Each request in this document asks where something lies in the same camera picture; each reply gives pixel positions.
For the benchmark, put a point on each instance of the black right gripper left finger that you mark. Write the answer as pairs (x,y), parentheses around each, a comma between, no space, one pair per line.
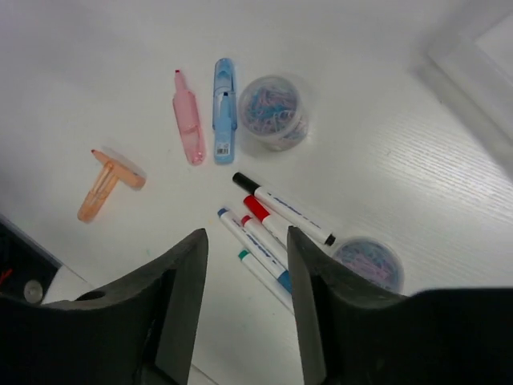
(138,329)

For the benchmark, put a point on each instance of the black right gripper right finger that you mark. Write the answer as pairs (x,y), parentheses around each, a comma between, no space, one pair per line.
(351,331)

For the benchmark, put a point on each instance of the paper clip jar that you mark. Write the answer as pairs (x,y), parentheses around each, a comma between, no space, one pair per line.
(372,260)
(270,109)

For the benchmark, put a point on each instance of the green whiteboard marker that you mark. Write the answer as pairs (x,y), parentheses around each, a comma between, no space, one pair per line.
(266,279)

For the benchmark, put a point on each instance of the blue whiteboard marker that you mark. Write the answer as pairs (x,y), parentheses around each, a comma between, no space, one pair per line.
(250,243)

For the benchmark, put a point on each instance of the black whiteboard marker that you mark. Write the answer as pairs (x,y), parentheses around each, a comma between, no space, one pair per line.
(287,209)

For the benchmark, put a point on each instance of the blue highlighter pen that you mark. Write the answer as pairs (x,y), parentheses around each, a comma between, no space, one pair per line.
(224,116)

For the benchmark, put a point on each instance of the orange highlighter pen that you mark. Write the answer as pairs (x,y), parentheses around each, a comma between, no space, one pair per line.
(112,172)

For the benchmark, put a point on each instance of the pink highlighter pen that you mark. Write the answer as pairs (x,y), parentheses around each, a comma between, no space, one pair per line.
(188,120)

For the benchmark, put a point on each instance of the white compartment organizer tray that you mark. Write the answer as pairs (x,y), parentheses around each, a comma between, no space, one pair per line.
(469,67)

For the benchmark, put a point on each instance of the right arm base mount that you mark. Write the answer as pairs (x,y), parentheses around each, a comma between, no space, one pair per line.
(27,269)

